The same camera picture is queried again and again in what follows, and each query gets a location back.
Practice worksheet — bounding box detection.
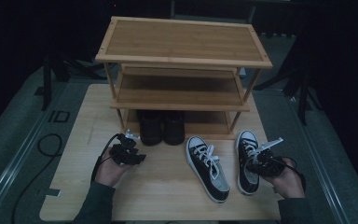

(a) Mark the person's left hand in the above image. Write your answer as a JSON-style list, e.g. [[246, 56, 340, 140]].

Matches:
[[94, 152, 133, 188]]

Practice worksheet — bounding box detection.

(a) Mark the right hand-held gripper cable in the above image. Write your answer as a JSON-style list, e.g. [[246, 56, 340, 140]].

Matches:
[[273, 156, 307, 192]]

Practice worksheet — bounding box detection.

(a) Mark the hand-held gripper cable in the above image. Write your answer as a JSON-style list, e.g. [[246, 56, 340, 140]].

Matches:
[[90, 133, 122, 183], [273, 156, 307, 192]]

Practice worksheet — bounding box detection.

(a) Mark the black floor cable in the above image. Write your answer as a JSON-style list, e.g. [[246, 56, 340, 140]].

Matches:
[[11, 133, 63, 224]]

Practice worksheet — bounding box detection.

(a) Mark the wooden three-tier shoe rack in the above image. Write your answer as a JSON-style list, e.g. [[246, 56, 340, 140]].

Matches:
[[94, 16, 274, 141]]

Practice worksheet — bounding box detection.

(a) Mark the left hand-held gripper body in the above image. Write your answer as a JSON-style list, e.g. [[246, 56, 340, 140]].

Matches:
[[109, 130, 141, 166]]

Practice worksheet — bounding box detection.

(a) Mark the black metal stand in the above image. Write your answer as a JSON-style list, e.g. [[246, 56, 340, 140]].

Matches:
[[255, 62, 324, 125], [41, 52, 106, 111]]

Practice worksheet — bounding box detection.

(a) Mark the left hand-held gripper cable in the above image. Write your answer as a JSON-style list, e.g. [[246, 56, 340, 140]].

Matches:
[[90, 133, 122, 183]]

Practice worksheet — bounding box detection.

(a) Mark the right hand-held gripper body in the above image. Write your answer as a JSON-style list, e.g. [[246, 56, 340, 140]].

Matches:
[[255, 137, 288, 178]]

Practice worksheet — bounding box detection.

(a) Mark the person's right hand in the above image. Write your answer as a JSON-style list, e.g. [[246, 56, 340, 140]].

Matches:
[[262, 158, 306, 200]]

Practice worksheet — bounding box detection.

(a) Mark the black white canvas sneaker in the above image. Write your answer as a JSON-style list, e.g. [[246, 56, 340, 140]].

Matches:
[[236, 130, 261, 196], [185, 135, 231, 204]]

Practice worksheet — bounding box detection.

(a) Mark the grey metal floor rail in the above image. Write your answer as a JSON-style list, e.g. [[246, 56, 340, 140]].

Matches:
[[0, 102, 60, 218], [292, 96, 351, 224]]

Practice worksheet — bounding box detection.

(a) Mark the black leather shoe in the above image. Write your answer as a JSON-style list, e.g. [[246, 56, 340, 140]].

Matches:
[[138, 110, 163, 147], [162, 110, 186, 146]]

